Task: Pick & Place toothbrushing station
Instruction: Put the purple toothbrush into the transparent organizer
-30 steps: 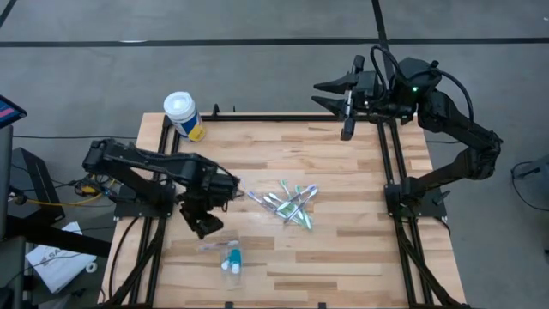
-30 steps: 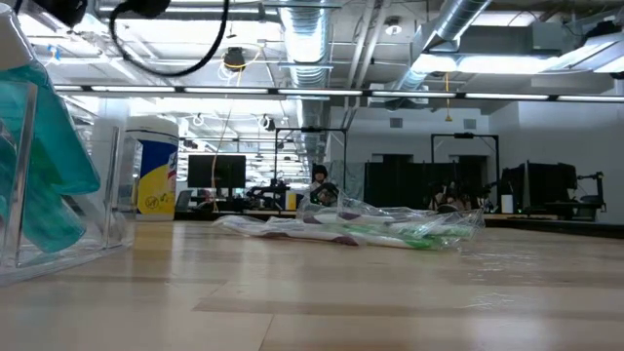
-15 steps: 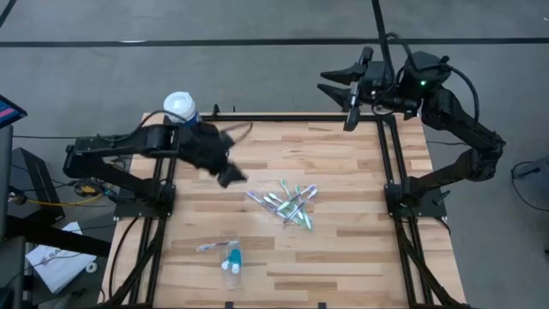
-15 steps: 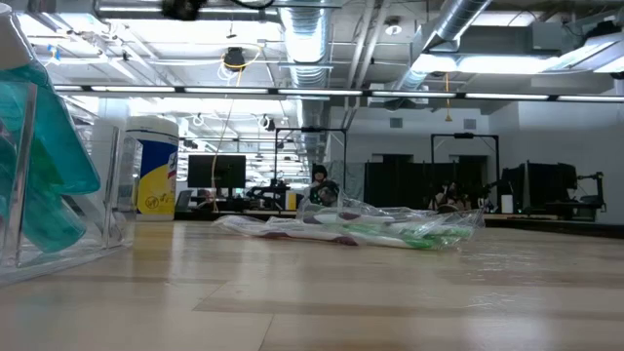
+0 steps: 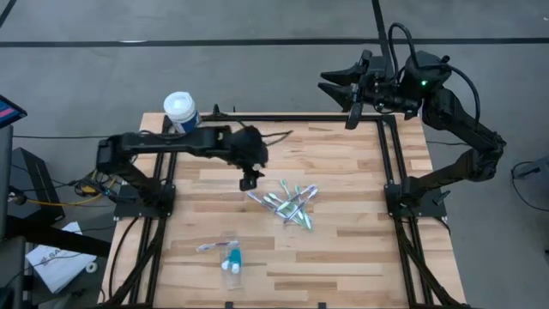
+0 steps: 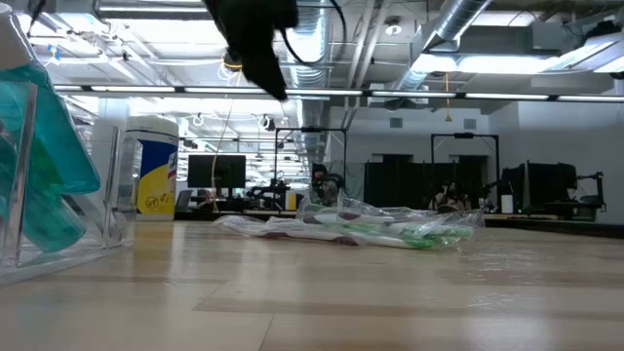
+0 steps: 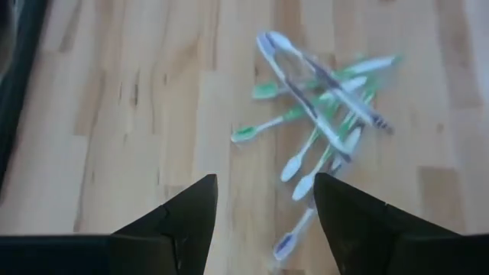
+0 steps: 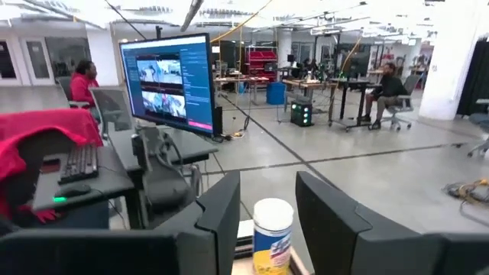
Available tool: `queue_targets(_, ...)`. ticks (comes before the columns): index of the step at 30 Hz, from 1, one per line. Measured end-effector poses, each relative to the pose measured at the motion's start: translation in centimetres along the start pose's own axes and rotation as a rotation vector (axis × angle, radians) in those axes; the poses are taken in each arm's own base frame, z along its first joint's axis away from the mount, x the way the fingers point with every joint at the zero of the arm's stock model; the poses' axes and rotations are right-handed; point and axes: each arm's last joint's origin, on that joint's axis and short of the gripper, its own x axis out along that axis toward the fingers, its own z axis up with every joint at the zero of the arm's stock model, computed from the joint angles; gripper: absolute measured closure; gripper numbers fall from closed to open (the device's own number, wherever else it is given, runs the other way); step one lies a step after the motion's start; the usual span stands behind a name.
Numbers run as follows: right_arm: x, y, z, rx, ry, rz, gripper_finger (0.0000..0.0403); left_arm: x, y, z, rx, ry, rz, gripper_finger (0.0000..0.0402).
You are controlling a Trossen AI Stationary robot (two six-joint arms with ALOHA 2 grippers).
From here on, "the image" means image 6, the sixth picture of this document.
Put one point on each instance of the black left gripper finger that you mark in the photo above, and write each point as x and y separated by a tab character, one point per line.
261	73
272	68

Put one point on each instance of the purple toothbrush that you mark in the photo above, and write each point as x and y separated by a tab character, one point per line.
292	235
348	215

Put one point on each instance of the green toothbrush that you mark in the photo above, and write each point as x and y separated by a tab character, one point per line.
424	244
439	230

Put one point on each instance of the black background robot arm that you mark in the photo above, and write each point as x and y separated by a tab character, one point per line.
268	190
598	190

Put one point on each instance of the black computer monitor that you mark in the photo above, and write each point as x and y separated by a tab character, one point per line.
214	170

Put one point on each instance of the round ceiling sensor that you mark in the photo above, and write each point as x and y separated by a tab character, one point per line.
393	28

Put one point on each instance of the person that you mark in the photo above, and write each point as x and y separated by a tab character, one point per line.
324	187
451	200

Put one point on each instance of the small yellow box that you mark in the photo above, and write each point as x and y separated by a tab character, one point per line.
292	201

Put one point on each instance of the yellow blue wipes canister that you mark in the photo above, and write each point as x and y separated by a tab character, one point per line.
158	170

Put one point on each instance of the grey laptop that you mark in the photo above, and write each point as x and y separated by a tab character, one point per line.
184	201

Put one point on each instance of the black partition screen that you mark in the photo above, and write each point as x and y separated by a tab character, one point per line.
390	180

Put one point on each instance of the clear acrylic organizer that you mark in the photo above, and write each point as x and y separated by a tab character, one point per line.
119	195

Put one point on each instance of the bright ceiling light panel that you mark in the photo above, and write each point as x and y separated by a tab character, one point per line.
487	63

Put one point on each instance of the long ceiling light strip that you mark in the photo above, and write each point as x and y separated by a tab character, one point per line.
507	96

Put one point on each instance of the grey ceiling air unit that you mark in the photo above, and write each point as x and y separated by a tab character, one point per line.
551	36

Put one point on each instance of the black equipment stack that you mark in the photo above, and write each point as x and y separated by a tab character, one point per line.
546	185

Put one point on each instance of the ribbed silver ventilation duct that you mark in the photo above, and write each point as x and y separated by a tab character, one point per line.
312	44

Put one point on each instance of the black metal rig frame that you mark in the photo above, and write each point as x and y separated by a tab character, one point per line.
463	135
312	129

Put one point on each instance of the grey wall vent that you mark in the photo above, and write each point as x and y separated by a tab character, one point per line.
396	122
469	124

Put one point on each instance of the large silver ventilation duct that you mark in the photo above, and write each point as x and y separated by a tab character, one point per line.
458	19

